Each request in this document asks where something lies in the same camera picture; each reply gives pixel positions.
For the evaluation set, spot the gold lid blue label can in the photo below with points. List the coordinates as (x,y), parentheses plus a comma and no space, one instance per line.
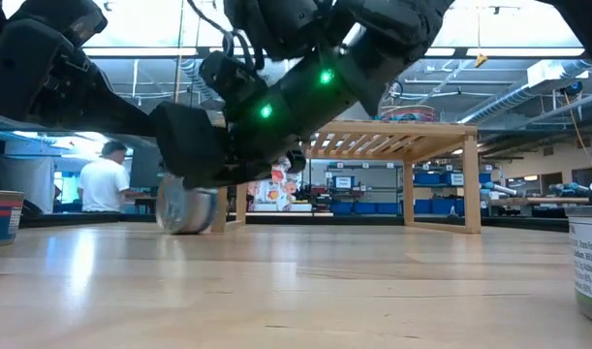
(184,213)
(2,218)
(409,115)

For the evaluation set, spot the white blue cylinder device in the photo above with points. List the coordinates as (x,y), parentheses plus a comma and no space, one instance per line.
(501,189)

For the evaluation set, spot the silver ventilation duct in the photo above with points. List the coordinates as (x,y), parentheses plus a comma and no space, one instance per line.
(508,99)

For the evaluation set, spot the black hanging camera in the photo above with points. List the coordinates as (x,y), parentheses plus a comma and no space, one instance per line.
(395,89)

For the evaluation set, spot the blue storage bin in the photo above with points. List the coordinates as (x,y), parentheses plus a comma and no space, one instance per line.
(388,209)
(365,209)
(341,209)

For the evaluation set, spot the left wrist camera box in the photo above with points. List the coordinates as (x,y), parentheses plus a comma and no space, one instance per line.
(82,26)

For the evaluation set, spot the wooden workbench top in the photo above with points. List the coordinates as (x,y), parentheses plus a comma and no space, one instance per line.
(542,200)

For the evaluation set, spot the wooden slatted shelf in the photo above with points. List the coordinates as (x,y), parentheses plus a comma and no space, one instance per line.
(397,128)

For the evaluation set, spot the black aluminium table frame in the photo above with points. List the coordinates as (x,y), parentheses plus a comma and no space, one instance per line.
(324,219)

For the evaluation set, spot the person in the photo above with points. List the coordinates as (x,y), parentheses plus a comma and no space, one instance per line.
(104,184)

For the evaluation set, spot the small white screen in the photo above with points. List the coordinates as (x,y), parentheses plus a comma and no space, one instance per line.
(343,182)

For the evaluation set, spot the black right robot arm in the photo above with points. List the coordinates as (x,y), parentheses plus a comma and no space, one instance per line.
(324,97)

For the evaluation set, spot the floral print poster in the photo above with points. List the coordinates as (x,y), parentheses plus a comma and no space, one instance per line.
(276,191)

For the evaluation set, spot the silver lid green label can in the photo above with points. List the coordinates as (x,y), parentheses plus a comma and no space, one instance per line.
(588,262)

